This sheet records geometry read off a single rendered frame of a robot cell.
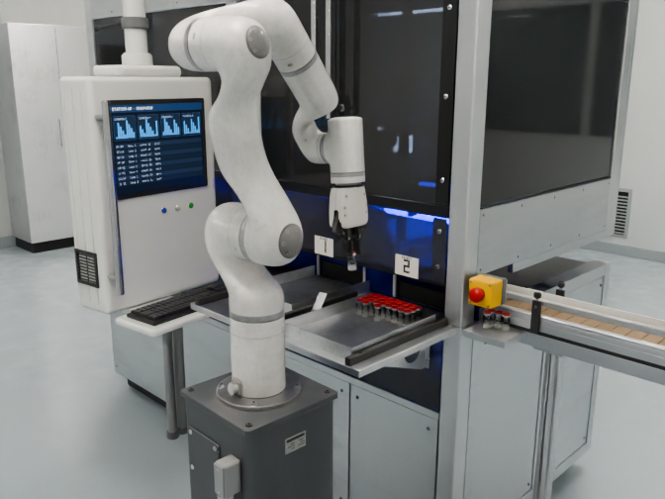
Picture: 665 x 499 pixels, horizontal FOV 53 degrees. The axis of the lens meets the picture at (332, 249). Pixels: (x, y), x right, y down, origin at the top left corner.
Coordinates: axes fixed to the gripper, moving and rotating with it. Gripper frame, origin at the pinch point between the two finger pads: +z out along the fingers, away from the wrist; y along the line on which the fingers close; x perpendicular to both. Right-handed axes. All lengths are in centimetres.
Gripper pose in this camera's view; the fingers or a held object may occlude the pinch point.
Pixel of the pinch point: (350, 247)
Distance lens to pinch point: 165.1
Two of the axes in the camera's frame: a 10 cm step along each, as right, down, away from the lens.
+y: -6.6, 1.6, -7.3
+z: 0.5, 9.9, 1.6
